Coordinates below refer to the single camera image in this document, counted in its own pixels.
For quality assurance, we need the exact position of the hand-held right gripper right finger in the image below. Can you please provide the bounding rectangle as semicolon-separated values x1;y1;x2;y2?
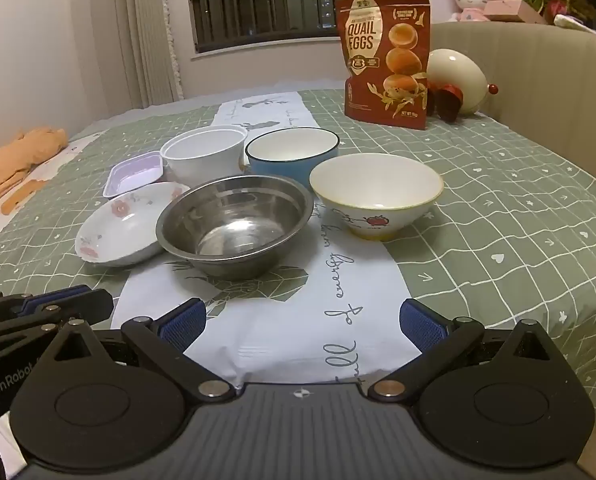
368;299;561;403

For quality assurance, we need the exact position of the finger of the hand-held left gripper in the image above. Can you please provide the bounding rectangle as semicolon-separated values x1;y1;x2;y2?
0;310;71;361
0;285;115;330

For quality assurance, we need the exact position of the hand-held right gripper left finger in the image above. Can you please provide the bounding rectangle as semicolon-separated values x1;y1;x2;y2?
53;297;236;403

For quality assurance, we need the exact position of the floral white plate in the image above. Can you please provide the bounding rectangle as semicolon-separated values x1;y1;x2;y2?
74;182;191;267

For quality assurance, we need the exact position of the stainless steel bowl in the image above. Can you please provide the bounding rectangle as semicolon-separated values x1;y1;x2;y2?
156;175;315;279

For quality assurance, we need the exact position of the lilac plastic tray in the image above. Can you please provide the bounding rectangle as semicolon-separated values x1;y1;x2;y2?
103;151;165;199

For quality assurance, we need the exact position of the white plastic bowl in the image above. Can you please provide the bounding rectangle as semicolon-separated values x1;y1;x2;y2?
159;126;249;188

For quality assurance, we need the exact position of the blue enamel bowl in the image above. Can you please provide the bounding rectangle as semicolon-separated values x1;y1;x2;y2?
244;127;340;191

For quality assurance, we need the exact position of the cartoon print white sheet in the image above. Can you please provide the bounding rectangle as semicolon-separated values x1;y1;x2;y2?
0;130;109;261

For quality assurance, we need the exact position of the orange cloth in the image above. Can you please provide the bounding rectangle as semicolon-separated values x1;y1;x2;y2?
0;127;70;213

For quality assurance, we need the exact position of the dark red ornament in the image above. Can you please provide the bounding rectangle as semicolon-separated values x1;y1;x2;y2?
425;80;463;123

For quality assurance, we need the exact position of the cream egg-shaped toy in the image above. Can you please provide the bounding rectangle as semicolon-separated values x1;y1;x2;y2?
425;49;501;117

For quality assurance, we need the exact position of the red snack bag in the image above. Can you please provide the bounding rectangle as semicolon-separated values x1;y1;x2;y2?
334;0;431;132

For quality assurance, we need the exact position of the beige curtain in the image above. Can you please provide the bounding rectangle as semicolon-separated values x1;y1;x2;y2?
113;0;183;111

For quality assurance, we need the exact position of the beige upholstered headboard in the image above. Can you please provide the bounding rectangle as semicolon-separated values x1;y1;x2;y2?
430;21;596;221

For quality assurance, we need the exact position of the pink box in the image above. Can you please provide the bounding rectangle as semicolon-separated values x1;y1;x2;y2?
482;0;548;25

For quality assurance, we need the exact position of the dark framed window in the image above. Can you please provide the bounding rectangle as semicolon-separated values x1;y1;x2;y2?
185;0;369;53

